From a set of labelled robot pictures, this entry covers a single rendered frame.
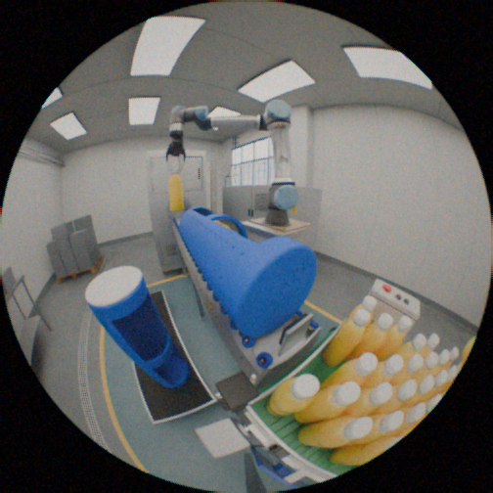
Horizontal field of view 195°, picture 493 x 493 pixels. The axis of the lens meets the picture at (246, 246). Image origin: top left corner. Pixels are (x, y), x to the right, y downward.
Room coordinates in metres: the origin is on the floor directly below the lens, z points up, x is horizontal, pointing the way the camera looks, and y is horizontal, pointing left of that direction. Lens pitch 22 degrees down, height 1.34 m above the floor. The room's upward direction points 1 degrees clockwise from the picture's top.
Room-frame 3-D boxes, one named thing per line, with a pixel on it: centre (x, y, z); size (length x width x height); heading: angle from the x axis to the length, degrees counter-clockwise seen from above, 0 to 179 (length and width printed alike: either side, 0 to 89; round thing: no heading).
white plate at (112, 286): (0.33, 0.55, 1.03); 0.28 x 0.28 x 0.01
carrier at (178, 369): (0.33, 0.55, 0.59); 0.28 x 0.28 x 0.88
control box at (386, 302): (0.21, -0.49, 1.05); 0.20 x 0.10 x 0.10; 33
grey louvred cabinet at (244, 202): (2.77, -0.26, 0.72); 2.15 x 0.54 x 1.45; 39
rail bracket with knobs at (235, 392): (0.08, 0.01, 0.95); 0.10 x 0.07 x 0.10; 123
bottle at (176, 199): (0.68, 0.36, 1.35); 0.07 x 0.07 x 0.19
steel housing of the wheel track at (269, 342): (1.11, 0.43, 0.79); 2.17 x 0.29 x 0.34; 33
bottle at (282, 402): (0.05, -0.09, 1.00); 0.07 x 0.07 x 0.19
